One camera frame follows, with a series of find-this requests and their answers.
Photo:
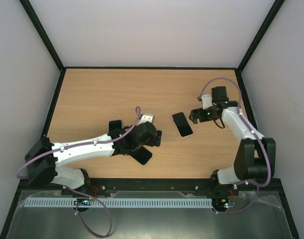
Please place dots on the phone in lilac case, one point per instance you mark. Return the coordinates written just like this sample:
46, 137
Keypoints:
115, 124

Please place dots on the white slotted cable duct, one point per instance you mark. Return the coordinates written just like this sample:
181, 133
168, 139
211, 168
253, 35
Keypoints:
118, 203

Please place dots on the black enclosure frame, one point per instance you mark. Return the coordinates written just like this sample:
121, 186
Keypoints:
275, 8

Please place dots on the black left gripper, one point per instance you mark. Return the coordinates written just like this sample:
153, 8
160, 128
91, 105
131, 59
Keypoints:
156, 143

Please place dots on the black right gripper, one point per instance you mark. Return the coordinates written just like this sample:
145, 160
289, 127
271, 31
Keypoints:
200, 115

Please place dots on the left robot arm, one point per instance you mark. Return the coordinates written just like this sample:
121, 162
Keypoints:
49, 162

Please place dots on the phone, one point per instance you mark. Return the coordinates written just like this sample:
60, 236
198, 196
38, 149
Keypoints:
115, 124
141, 155

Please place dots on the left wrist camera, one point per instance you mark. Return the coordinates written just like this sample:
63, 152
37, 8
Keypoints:
146, 118

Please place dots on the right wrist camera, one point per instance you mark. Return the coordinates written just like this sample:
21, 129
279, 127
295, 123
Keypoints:
206, 100

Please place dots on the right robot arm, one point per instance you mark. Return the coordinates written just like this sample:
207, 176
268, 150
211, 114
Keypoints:
255, 158

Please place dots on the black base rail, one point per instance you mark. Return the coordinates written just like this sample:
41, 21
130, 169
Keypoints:
197, 187

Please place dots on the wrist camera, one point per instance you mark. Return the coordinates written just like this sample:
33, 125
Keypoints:
146, 118
206, 100

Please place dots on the black smartphone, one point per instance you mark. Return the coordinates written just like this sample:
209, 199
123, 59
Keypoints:
182, 125

